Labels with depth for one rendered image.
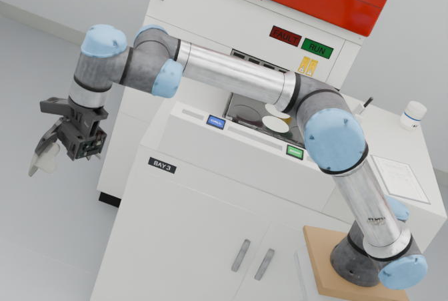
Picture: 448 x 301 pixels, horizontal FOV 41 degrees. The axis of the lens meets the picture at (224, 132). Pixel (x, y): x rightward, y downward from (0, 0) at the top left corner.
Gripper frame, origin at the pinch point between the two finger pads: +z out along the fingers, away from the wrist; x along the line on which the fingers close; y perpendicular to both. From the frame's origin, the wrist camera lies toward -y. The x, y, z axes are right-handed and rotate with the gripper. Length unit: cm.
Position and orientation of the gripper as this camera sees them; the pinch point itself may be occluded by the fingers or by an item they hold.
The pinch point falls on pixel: (58, 165)
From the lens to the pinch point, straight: 133.5
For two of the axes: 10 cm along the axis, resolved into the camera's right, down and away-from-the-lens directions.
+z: -3.8, 7.6, 5.2
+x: 6.4, -1.9, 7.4
